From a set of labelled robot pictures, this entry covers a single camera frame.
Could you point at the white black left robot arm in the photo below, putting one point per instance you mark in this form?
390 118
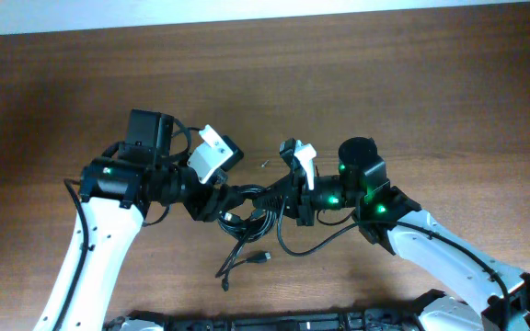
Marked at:
115 193

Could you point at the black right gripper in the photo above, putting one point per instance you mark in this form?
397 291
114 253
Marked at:
298 203

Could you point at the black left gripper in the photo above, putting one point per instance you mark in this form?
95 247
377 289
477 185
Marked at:
210 202

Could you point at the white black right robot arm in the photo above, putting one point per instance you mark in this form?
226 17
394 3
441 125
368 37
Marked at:
489 294

